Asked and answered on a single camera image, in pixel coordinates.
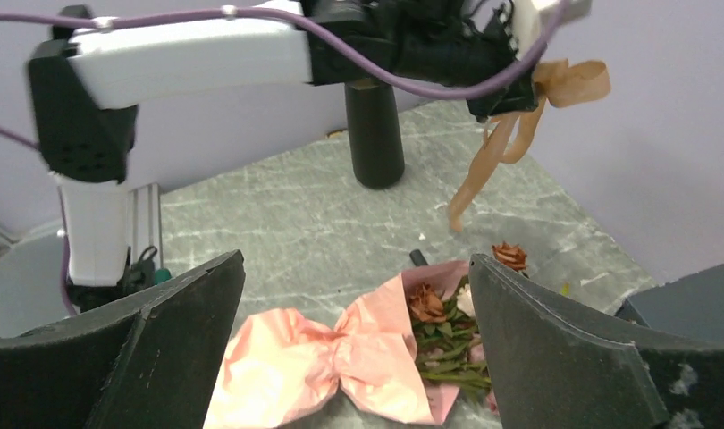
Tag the bunch of artificial flowers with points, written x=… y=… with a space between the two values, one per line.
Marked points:
x=449 y=347

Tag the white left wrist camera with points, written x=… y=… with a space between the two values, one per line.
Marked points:
x=531 y=16

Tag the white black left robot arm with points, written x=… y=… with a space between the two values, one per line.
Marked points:
x=87 y=82

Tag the black cylindrical vase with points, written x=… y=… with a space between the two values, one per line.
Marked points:
x=374 y=134

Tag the dark grey network switch box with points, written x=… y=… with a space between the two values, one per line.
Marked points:
x=692 y=306

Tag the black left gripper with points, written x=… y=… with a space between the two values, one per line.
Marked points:
x=462 y=56

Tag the brown ribbon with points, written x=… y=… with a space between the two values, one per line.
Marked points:
x=557 y=83

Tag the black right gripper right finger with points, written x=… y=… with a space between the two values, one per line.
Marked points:
x=558 y=363

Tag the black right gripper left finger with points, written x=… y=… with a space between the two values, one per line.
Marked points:
x=149 y=360

